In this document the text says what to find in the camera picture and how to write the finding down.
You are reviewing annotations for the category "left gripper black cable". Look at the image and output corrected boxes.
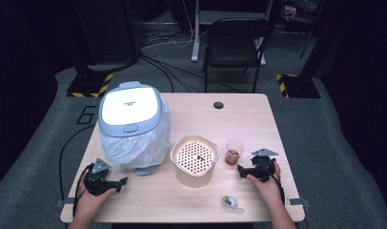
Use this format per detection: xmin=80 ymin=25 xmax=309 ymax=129
xmin=71 ymin=162 xmax=95 ymax=219

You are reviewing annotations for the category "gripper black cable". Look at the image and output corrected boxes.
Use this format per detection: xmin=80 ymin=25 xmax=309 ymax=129
xmin=259 ymin=160 xmax=286 ymax=205
xmin=71 ymin=162 xmax=95 ymax=219

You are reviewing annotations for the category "grey metal table bracket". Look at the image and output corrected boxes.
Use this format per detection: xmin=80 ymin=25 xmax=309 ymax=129
xmin=54 ymin=198 xmax=75 ymax=208
xmin=286 ymin=198 xmax=311 ymax=210

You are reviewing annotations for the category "black floor cable bundle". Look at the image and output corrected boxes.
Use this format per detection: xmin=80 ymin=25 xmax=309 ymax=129
xmin=138 ymin=52 xmax=243 ymax=94

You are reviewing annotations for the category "black stand base striped edge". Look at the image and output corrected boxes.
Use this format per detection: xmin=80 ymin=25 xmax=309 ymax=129
xmin=275 ymin=73 xmax=322 ymax=99
xmin=66 ymin=68 xmax=114 ymax=98

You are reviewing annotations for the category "small clear plastic packet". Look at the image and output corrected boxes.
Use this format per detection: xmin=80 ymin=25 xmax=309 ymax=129
xmin=220 ymin=195 xmax=245 ymax=214

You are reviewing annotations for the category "person's right hand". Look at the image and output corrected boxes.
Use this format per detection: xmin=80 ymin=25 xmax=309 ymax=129
xmin=246 ymin=161 xmax=283 ymax=208

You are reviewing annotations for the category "clear plastic cup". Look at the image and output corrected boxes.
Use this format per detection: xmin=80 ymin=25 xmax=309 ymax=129
xmin=225 ymin=138 xmax=245 ymax=166

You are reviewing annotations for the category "dark cabinet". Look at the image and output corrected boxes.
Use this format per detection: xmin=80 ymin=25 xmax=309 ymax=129
xmin=71 ymin=0 xmax=141 ymax=66

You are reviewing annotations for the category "person's left hand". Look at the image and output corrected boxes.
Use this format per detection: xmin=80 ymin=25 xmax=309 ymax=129
xmin=74 ymin=177 xmax=117 ymax=220

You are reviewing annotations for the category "black folding chair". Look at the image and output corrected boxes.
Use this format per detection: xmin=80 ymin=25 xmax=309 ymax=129
xmin=202 ymin=17 xmax=275 ymax=94

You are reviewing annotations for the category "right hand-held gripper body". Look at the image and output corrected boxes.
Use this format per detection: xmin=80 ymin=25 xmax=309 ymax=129
xmin=250 ymin=147 xmax=279 ymax=184

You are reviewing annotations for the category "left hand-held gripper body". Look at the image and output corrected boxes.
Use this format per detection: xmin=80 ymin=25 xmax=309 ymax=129
xmin=83 ymin=157 xmax=119 ymax=197

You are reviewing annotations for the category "white plastic bin liner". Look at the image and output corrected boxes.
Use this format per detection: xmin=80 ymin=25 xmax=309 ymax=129
xmin=99 ymin=94 xmax=172 ymax=170

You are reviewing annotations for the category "black metal stand pole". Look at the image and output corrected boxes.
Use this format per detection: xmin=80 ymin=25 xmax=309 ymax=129
xmin=298 ymin=0 xmax=326 ymax=60

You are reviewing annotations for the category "beige strainer container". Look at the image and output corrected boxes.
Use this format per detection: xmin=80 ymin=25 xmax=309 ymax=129
xmin=170 ymin=133 xmax=221 ymax=189

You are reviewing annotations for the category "white floor cable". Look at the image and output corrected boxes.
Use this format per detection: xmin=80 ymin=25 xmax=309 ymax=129
xmin=140 ymin=0 xmax=195 ymax=51

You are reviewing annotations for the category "white desk frame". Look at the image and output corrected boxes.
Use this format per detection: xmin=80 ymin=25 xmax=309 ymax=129
xmin=191 ymin=0 xmax=275 ymax=67

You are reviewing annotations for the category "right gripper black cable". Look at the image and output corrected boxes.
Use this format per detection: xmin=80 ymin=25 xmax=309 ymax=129
xmin=259 ymin=160 xmax=286 ymax=205

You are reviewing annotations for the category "white grey pedal trash can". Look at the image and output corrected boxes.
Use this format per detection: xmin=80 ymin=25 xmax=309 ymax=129
xmin=97 ymin=80 xmax=172 ymax=177

